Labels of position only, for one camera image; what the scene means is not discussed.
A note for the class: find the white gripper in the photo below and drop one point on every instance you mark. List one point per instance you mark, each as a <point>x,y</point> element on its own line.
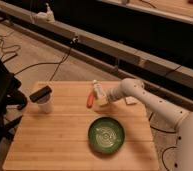
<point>113,94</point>

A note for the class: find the white bottle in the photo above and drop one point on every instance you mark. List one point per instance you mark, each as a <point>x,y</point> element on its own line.
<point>98,90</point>

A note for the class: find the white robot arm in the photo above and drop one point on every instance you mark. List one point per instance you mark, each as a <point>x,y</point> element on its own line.
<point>179,118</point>

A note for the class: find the green ceramic bowl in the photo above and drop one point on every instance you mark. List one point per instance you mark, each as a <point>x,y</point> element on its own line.
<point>106,135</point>

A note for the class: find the orange sausage toy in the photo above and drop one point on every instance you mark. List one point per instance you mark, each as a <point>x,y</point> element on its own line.
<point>90,100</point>

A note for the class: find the white card on table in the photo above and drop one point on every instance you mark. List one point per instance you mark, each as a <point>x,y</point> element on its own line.
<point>131,101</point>

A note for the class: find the white cup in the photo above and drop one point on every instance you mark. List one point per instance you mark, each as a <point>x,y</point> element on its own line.
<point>45,104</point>

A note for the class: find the black chair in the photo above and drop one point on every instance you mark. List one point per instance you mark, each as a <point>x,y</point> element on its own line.
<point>9,95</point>

